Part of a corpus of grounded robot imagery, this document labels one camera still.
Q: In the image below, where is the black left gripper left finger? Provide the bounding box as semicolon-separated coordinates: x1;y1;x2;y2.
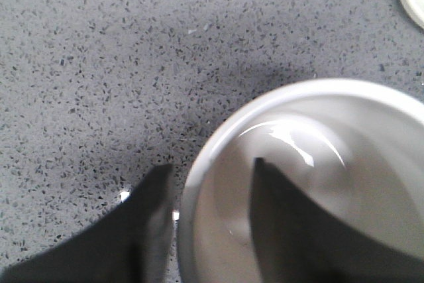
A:
1;164;174;282

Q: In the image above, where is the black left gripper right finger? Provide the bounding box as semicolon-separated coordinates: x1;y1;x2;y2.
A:
249;158;423;282

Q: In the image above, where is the white smiley mug black handle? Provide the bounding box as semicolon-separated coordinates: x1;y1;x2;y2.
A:
177;79;423;282

